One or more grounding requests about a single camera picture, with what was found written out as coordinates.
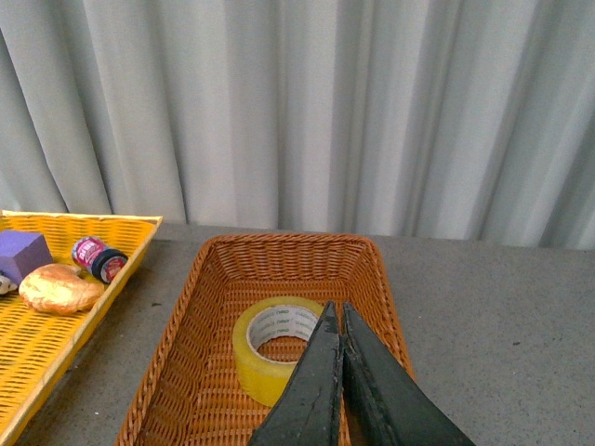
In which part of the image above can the pink bottle black cap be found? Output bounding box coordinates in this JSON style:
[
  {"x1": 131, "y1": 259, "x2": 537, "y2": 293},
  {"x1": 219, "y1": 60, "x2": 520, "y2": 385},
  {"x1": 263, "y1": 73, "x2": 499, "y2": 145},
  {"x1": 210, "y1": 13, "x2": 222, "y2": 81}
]
[{"x1": 71, "y1": 236, "x2": 128, "y2": 284}]

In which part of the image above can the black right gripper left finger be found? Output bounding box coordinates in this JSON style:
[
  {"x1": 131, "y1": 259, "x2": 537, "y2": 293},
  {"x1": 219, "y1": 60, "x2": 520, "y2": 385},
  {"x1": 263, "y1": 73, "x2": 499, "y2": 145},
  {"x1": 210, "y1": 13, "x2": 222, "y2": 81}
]
[{"x1": 248, "y1": 301, "x2": 344, "y2": 446}]

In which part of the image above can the grey curtain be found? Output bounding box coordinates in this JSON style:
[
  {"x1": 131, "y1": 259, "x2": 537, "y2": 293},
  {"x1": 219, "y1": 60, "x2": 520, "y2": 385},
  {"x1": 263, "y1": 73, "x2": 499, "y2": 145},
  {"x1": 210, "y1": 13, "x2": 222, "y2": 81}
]
[{"x1": 1, "y1": 1, "x2": 594, "y2": 249}]

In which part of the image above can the yellow tape roll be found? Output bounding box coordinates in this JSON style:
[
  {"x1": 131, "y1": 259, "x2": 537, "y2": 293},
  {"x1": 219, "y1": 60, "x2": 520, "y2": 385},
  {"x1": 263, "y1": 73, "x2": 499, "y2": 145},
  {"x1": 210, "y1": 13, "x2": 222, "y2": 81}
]
[{"x1": 231, "y1": 296, "x2": 323, "y2": 407}]

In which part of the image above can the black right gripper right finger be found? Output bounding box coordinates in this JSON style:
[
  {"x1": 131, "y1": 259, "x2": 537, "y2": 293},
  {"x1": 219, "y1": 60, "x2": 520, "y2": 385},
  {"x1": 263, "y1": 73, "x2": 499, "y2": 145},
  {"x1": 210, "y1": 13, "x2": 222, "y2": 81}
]
[{"x1": 342, "y1": 303, "x2": 473, "y2": 445}]

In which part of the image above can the purple foam block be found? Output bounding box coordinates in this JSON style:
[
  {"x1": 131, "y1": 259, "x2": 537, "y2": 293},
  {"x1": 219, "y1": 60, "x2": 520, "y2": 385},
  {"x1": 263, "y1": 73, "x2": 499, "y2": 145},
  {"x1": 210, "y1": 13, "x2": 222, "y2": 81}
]
[{"x1": 0, "y1": 230, "x2": 54, "y2": 285}]

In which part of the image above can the brown wicker basket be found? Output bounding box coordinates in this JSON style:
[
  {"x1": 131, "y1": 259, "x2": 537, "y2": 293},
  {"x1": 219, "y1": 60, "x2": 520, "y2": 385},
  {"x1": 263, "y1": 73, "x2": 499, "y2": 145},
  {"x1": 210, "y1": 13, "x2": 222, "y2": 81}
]
[{"x1": 116, "y1": 233, "x2": 411, "y2": 445}]

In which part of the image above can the small plush toy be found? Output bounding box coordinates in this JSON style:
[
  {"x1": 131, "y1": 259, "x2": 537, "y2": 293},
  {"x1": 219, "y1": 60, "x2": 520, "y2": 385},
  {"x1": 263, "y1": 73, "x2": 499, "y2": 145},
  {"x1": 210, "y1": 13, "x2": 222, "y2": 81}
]
[{"x1": 0, "y1": 275, "x2": 19, "y2": 295}]

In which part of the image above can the bread croissant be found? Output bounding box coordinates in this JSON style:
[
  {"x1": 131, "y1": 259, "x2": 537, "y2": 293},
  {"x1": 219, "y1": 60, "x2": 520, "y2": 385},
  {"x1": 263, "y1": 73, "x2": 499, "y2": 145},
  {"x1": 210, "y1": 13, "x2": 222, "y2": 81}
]
[{"x1": 19, "y1": 263, "x2": 104, "y2": 315}]

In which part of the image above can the yellow wicker basket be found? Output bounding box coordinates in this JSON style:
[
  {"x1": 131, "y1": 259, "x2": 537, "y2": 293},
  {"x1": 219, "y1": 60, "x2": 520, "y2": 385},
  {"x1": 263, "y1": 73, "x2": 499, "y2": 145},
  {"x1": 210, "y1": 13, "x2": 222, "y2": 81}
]
[{"x1": 1, "y1": 210, "x2": 163, "y2": 445}]

